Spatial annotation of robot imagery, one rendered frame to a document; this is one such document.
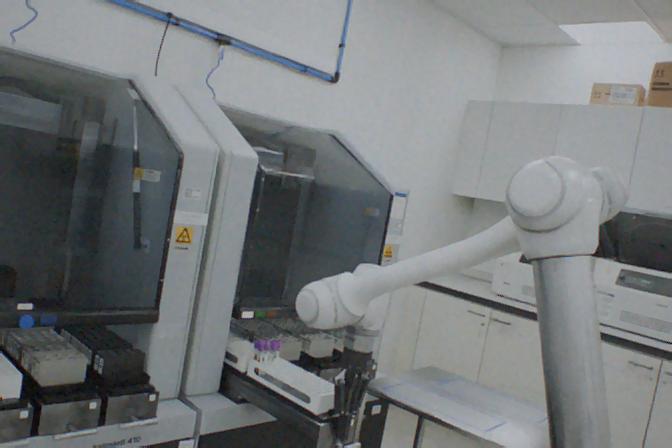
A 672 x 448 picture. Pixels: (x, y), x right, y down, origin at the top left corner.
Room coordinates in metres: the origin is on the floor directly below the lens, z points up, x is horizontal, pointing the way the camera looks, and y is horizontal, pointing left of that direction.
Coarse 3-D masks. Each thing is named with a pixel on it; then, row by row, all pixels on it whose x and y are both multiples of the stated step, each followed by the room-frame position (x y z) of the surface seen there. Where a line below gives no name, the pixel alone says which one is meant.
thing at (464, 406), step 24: (384, 384) 1.80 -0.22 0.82; (408, 384) 1.84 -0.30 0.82; (432, 384) 1.89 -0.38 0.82; (456, 384) 1.94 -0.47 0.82; (480, 384) 1.98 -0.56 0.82; (408, 408) 1.65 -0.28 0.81; (432, 408) 1.66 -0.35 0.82; (456, 408) 1.70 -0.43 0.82; (480, 408) 1.73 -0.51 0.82; (504, 408) 1.77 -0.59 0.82; (528, 408) 1.81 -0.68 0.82; (456, 432) 1.55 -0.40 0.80; (480, 432) 1.54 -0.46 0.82; (504, 432) 1.57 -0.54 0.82; (528, 432) 1.60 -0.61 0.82
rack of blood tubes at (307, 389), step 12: (252, 360) 1.66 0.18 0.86; (276, 360) 1.70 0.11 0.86; (252, 372) 1.65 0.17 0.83; (276, 372) 1.59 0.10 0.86; (288, 372) 1.61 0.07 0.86; (300, 372) 1.63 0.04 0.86; (264, 384) 1.61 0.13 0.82; (276, 384) 1.61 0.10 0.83; (288, 384) 1.55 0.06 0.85; (300, 384) 1.53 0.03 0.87; (312, 384) 1.55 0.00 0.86; (324, 384) 1.57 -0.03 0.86; (288, 396) 1.54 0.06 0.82; (300, 396) 1.60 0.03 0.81; (312, 396) 1.48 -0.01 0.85; (324, 396) 1.48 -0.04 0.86; (312, 408) 1.48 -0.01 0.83; (324, 408) 1.49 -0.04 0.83
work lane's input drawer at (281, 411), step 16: (224, 368) 1.72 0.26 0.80; (224, 384) 1.71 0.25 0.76; (240, 384) 1.66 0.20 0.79; (256, 384) 1.63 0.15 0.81; (256, 400) 1.60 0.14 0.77; (272, 400) 1.56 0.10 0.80; (288, 400) 1.53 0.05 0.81; (272, 416) 1.55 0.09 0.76; (288, 416) 1.51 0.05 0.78; (304, 416) 1.47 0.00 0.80; (320, 416) 1.46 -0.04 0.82; (336, 416) 1.48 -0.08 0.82; (352, 416) 1.53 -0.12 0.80; (304, 432) 1.47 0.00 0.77; (320, 432) 1.43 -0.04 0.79; (336, 432) 1.48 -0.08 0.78; (352, 432) 1.53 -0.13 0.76
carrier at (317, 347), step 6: (306, 342) 1.94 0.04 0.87; (312, 342) 1.93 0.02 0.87; (318, 342) 1.95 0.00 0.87; (324, 342) 1.97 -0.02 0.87; (330, 342) 2.00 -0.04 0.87; (306, 348) 1.94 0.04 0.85; (312, 348) 1.94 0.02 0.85; (318, 348) 1.96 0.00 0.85; (324, 348) 1.98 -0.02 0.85; (330, 348) 2.00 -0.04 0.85; (312, 354) 1.94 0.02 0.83; (318, 354) 1.96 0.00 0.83; (324, 354) 1.98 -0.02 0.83; (330, 354) 2.00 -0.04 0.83
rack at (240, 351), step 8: (232, 336) 1.86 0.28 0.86; (232, 344) 1.77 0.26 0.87; (240, 344) 1.79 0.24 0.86; (248, 344) 1.82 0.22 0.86; (232, 352) 1.73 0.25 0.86; (240, 352) 1.71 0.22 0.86; (248, 352) 1.73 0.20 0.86; (224, 360) 1.75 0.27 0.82; (232, 360) 1.80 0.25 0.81; (240, 360) 1.70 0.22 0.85; (248, 360) 1.69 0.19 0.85; (240, 368) 1.69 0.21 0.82
